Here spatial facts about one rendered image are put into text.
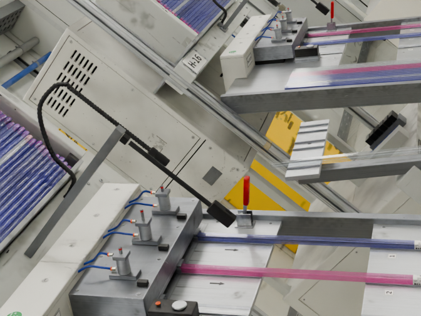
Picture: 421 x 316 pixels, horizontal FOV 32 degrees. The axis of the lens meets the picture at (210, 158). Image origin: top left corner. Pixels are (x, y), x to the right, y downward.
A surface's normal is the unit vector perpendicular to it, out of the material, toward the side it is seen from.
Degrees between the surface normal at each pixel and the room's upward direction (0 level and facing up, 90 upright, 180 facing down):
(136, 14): 90
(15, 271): 90
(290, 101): 90
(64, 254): 47
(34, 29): 90
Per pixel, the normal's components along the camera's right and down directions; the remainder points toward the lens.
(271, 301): 0.56, -0.66
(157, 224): -0.12, -0.90
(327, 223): -0.26, 0.43
